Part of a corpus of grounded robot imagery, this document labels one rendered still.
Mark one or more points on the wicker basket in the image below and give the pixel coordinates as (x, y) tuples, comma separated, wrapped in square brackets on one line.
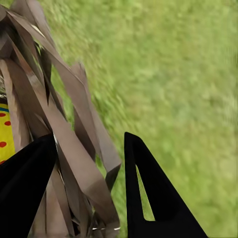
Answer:
[(77, 201)]

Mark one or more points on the easter egg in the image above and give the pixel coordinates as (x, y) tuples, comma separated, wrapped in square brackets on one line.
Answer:
[(7, 149)]

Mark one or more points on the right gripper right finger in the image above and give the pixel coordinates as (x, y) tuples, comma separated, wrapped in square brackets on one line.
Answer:
[(173, 219)]

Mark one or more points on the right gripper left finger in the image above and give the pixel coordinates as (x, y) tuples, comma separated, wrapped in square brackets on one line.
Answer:
[(23, 181)]

